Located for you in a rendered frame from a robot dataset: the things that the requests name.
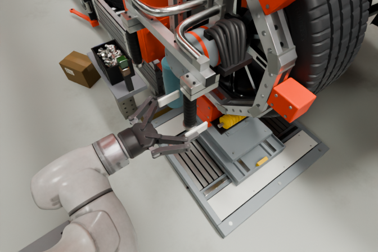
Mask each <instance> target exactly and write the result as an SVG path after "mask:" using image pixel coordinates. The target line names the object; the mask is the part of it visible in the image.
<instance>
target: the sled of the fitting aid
mask: <svg viewBox="0 0 378 252"><path fill-rule="evenodd" d="M197 139H198V140H199V142H200V143H201V144H202V145H203V146H204V147H205V149H206V150H207V152H208V153H209V154H210V155H211V156H212V158H213V159H214V160H215V161H216V162H217V163H218V165H219V166H220V167H221V168H222V169H223V171H224V172H225V173H226V175H228V177H229V178H230V180H231V181H232V182H233V183H234V184H235V185H236V187H237V186H238V185H239V184H240V183H242V182H243V181H244V180H246V179H247V178H249V177H250V176H251V175H252V174H254V173H255V172H256V171H258V170H259V169H260V168H261V167H263V166H264V165H266V164H267V163H268V162H270V161H271V160H272V159H273V158H275V157H276V156H277V155H279V154H280V153H281V152H282V151H283V150H284V148H285V147H286V146H285V145H284V144H283V143H282V142H281V141H280V140H279V139H278V138H277V137H276V136H275V135H274V134H272V135H271V136H270V137H269V138H267V139H266V140H264V141H263V142H262V143H260V144H259V145H257V146H256V147H255V148H253V149H252V150H250V151H249V152H247V153H246V154H245V155H243V156H242V157H240V158H239V159H238V160H236V161H235V162H234V163H231V162H230V161H229V160H228V159H227V158H226V156H225V155H224V154H223V153H222V152H221V150H220V149H219V148H218V147H217V146H216V145H215V143H214V142H213V141H212V140H211V139H210V138H209V136H208V135H207V134H206V133H205V132H204V131H203V132H201V133H199V137H198V138H197Z"/></svg>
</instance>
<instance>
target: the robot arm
mask: <svg viewBox="0 0 378 252"><path fill-rule="evenodd" d="M178 98H179V90H176V91H174V92H173V93H171V94H169V95H166V94H165V95H163V96H161V97H159V98H157V97H154V98H153V97H152V96H148V98H146V100H145V101H144V102H143V104H142V105H141V106H140V107H139V108H138V109H137V111H136V112H135V113H134V114H132V115H131V116H129V117H128V120H129V122H130V124H131V125H133V126H132V127H131V128H127V129H125V130H123V131H121V132H119V133H118V134H117V135H118V136H117V137H116V136H115V135H114V134H113V133H111V134H110V135H108V136H106V137H104V138H102V139H100V140H98V141H95V142H94V143H92V144H90V145H88V146H84V147H79V148H77V149H75V150H72V151H70V152H68V153H66V154H65V155H62V156H61V157H59V158H58V159H56V160H54V161H53V162H51V163H50V164H48V165H47V166H45V167H44V168H43V169H41V170H40V171H39V172H38V173H37V174H35V175H34V176H33V178H32V179H31V181H30V191H31V195H32V198H33V200H34V202H35V204H36V205H37V207H39V208H40V209H43V210H56V209H59V208H61V207H63V208H64V209H65V210H66V212H67V213H68V215H69V217H70V219H71V223H70V224H69V225H67V226H66V227H65V228H64V230H63V233H62V238H61V240H60V241H59V242H58V243H57V244H56V245H55V246H53V247H52V248H50V249H48V250H46V251H44V252H139V244H138V239H137V235H136V232H135V229H134V227H133V224H132V222H131V219H130V217H129V215H128V213H127V211H126V209H125V208H124V206H123V204H122V203H121V201H120V200H119V199H118V198H117V196H116V194H115V193H114V191H113V189H112V188H111V185H110V182H109V179H108V176H110V175H112V174H114V173H115V172H117V171H119V170H120V169H122V168H123V167H125V166H127V165H128V164H129V160H128V159H129V158H131V159H133V158H135V157H136V156H138V155H140V154H142V153H143V152H144V151H146V150H150V152H151V155H152V158H153V159H156V158H158V157H159V156H163V155H170V154H178V153H184V152H190V149H191V145H190V142H192V141H194V140H195V139H197V138H198V137H199V133H201V132H203V131H204V130H206V129H207V127H208V122H207V121H206V122H204V123H202V124H201V125H199V126H198V127H196V128H194V129H192V130H191V131H189V132H187V133H186V134H185V137H180V136H166V135H162V134H158V132H157V130H156V129H155V128H154V126H153V125H152V123H151V121H152V119H153V117H154V114H155V112H156V109H157V108H158V105H159V107H162V106H164V105H166V104H168V103H170V102H172V101H174V100H176V99H178ZM148 109H149V110H148ZM147 110H148V112H147V115H146V116H145V117H144V120H143V122H142V123H138V121H139V120H140V118H142V116H143V115H144V113H145V112H146V111H147ZM155 144H160V145H161V144H170V145H172V146H164V147H158V148H157V147H154V145H155Z"/></svg>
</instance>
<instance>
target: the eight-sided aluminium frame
mask: <svg viewBox="0 0 378 252"><path fill-rule="evenodd" d="M246 1H247V4H248V6H249V10H250V13H251V15H252V18H253V21H254V24H255V27H256V30H257V32H258V35H259V38H260V41H261V43H262V46H263V49H264V52H265V55H266V58H267V61H268V64H267V67H266V69H265V72H264V75H263V78H262V81H261V83H260V86H259V89H258V92H257V94H256V98H255V99H245V98H231V97H230V96H229V95H228V94H227V93H226V92H225V91H224V90H223V89H221V87H220V86H218V87H217V88H215V89H213V90H211V91H210V92H208V93H206V94H204V95H205V96H206V97H207V98H208V99H209V100H210V101H211V102H212V103H213V104H214V105H215V106H216V107H217V109H218V110H219V111H220V112H221V113H222V114H226V115H227V114H230V115H240V116H250V117H253V118H260V117H261V116H263V115H264V114H266V113H267V112H269V111H271V110H272V109H273V108H271V107H270V106H269V104H267V101H268V99H269V96H270V94H271V92H272V89H273V87H275V86H277V85H278V84H280V83H282V82H283V81H285V80H286V79H287V78H288V76H289V74H290V71H291V69H292V68H293V66H295V61H296V59H297V54H296V51H295V46H294V44H293V41H292V39H291V35H290V32H289V29H288V26H287V23H286V20H285V16H284V13H283V10H282V9H280V10H278V11H276V12H274V13H271V14H269V15H265V13H264V11H263V9H262V7H261V5H260V3H259V0H246ZM182 2H186V0H168V6H171V5H176V4H179V3H182ZM186 18H187V12H184V13H180V14H177V15H172V16H169V22H170V28H169V30H170V31H171V32H172V33H173V34H174V31H175V29H176V27H177V26H178V25H179V24H180V23H181V22H182V21H183V20H185V19H186Z"/></svg>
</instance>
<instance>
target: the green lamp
mask: <svg viewBox="0 0 378 252"><path fill-rule="evenodd" d="M116 60H117V63H118V65H119V66H120V68H121V69H122V68H125V67H127V66H129V64H128V60H127V58H126V57H125V56H124V55H122V56H120V57H117V58H116Z"/></svg>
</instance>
